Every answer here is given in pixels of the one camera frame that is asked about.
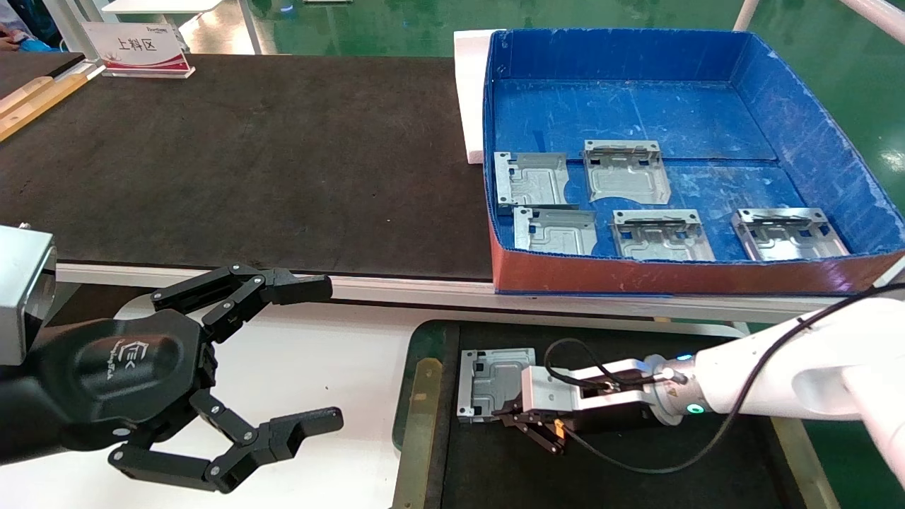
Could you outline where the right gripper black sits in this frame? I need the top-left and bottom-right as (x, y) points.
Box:
(492, 402), (667, 455)

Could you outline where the pale wooden strip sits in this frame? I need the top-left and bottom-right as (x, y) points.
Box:
(0, 76), (54, 117)

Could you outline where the black container tray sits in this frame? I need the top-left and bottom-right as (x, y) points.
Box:
(391, 320), (842, 509)

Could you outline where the stamped sheet metal bracket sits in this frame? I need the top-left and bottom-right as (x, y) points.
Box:
(513, 206), (598, 255)
(494, 152), (571, 213)
(583, 139), (672, 206)
(731, 208), (849, 262)
(457, 347), (537, 424)
(611, 209), (715, 262)

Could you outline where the aluminium table edge rail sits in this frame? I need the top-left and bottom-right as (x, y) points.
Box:
(55, 263), (849, 329)

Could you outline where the blue corrugated plastic box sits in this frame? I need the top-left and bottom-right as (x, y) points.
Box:
(483, 28), (905, 296)

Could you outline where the large black table mat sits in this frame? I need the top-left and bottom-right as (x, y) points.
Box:
(0, 53), (496, 282)

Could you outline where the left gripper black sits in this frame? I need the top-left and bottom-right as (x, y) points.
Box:
(35, 264), (344, 494)

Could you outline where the white background table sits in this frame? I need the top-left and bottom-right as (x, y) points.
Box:
(101, 0), (264, 56)

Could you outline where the orange wooden strip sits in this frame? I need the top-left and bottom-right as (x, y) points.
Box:
(0, 74), (90, 142)

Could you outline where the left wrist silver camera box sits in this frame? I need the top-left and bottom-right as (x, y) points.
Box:
(0, 225), (57, 366)

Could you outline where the white frame pipe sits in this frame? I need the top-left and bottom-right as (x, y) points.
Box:
(838, 0), (905, 45)
(733, 0), (761, 33)

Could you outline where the grey table leg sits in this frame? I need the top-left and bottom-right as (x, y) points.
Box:
(868, 256), (905, 291)

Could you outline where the small black table mat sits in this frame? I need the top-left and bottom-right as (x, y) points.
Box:
(0, 53), (86, 100)

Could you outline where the acrylic sign with red stripe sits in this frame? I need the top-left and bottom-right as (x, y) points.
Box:
(81, 21), (197, 79)

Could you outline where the person in blue clothing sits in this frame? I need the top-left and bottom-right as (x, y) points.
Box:
(0, 0), (66, 54)

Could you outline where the white foam block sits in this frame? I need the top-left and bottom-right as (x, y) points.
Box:
(453, 30), (506, 165)

